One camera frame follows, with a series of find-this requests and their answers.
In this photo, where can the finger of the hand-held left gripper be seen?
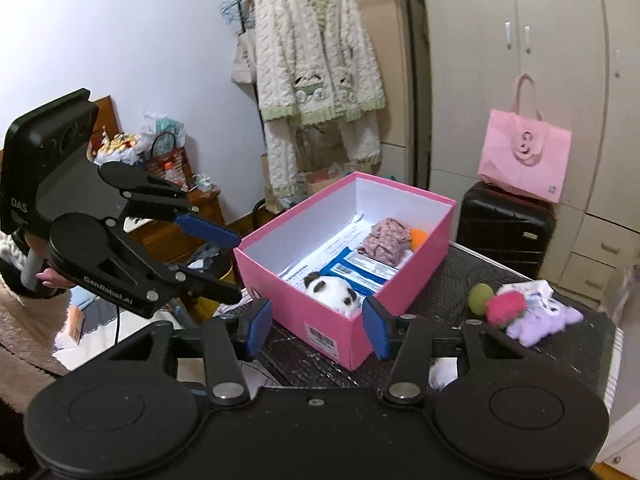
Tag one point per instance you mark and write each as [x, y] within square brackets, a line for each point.
[210, 230]
[215, 287]

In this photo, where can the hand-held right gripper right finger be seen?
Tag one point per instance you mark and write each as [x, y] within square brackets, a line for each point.
[377, 330]

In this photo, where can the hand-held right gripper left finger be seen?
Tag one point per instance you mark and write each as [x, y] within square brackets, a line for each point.
[257, 330]

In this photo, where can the pink cardboard box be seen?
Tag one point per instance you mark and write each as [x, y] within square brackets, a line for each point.
[292, 296]

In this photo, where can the white panda plush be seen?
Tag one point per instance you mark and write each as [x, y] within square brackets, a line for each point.
[332, 292]

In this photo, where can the blue packet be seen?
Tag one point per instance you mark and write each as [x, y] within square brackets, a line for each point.
[352, 269]

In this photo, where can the orange soft toy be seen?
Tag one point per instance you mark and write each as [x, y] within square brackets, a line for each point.
[419, 239]

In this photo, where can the green egg toy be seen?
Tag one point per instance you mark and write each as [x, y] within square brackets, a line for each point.
[480, 297]

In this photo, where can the purple plush toy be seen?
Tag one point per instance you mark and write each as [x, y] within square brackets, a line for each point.
[540, 322]

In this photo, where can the person's left forearm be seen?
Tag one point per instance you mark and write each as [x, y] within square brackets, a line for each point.
[20, 325]

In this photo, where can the person's left hand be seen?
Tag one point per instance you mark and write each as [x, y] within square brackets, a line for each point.
[52, 278]

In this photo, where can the blue cloth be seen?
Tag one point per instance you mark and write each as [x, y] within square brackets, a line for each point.
[210, 255]

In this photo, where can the small pale trinket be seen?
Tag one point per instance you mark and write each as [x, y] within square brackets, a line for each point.
[206, 182]

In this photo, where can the red woven basket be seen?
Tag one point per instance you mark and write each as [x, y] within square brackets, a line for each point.
[167, 172]

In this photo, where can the blue tub with yellow flowers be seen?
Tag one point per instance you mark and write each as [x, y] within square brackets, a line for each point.
[120, 147]

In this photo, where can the orange drink bottle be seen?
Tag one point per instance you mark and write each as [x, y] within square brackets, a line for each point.
[168, 164]

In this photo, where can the printed paper sheet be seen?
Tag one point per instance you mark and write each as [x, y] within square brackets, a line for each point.
[330, 250]

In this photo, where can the green tissue pack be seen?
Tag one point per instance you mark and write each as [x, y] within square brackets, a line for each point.
[167, 127]

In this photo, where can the patterned bed quilt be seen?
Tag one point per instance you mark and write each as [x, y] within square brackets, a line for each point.
[95, 325]

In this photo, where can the pink plush ball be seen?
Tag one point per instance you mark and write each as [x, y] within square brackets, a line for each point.
[505, 310]

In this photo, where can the white plastic packet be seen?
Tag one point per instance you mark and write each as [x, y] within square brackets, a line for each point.
[530, 289]

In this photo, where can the black suitcase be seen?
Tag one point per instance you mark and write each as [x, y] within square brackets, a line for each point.
[500, 230]

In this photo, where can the canvas tote bag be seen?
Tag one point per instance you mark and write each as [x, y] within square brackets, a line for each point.
[245, 65]

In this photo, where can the white fluffy pajama jacket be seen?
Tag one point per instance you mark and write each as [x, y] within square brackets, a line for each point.
[310, 50]

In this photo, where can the pink shopping bag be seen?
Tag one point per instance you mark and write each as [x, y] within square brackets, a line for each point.
[520, 160]

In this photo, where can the striped white sheet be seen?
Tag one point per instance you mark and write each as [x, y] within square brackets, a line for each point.
[614, 375]

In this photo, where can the beige wardrobe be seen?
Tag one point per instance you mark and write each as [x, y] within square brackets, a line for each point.
[475, 35]

